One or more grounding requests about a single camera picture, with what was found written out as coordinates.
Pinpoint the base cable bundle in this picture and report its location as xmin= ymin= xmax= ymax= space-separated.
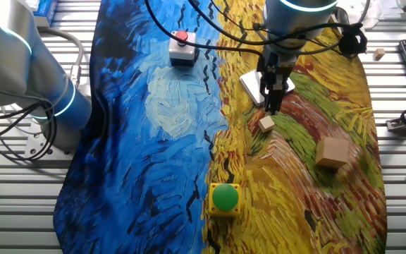
xmin=0 ymin=100 xmax=58 ymax=164

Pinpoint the green button yellow box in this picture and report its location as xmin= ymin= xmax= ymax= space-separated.
xmin=208 ymin=182 xmax=242 ymax=218

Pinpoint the silver digital scale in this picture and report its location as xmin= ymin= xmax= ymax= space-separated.
xmin=239 ymin=69 xmax=296 ymax=107

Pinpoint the grey corrugated hose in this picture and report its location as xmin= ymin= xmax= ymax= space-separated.
xmin=39 ymin=27 xmax=85 ymax=87

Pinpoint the blue tissue box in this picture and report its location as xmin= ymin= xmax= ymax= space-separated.
xmin=32 ymin=0 xmax=59 ymax=28

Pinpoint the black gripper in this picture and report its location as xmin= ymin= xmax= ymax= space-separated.
xmin=257 ymin=52 xmax=295 ymax=116

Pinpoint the painted van gogh mat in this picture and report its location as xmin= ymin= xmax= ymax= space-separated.
xmin=53 ymin=0 xmax=388 ymax=254

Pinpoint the red button grey box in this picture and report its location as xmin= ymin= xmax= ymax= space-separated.
xmin=168 ymin=30 xmax=197 ymax=67

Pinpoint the small wooden block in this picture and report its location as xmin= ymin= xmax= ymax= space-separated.
xmin=257 ymin=115 xmax=276 ymax=133

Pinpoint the large wooden block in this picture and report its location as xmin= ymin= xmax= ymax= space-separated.
xmin=314 ymin=135 xmax=350 ymax=169

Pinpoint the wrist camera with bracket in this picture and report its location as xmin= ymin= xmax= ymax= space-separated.
xmin=335 ymin=6 xmax=369 ymax=58

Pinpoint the metal base plate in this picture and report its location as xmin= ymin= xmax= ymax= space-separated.
xmin=25 ymin=132 xmax=75 ymax=160

